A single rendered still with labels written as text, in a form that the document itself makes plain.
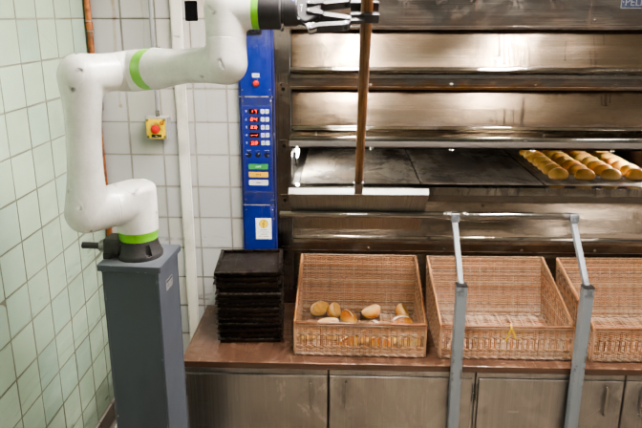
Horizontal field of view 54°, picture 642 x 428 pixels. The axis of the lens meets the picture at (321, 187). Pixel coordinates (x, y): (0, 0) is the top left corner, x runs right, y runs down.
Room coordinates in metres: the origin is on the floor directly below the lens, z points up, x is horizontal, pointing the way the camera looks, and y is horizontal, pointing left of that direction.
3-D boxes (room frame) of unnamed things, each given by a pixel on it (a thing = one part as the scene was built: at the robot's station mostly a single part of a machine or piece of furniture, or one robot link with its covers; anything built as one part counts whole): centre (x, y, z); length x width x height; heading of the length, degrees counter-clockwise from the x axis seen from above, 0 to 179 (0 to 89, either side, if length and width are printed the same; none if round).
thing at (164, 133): (2.83, 0.74, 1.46); 0.10 x 0.07 x 0.10; 88
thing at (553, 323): (2.55, -0.77, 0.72); 0.56 x 0.49 x 0.28; 88
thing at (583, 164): (3.24, -1.36, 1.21); 0.61 x 0.48 x 0.06; 178
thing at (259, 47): (3.78, 0.25, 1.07); 1.93 x 0.16 x 2.15; 178
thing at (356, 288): (2.57, -0.17, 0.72); 0.56 x 0.49 x 0.28; 88
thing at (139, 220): (1.91, 0.60, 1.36); 0.16 x 0.13 x 0.19; 138
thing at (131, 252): (1.93, 0.64, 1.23); 0.26 x 0.15 x 0.06; 84
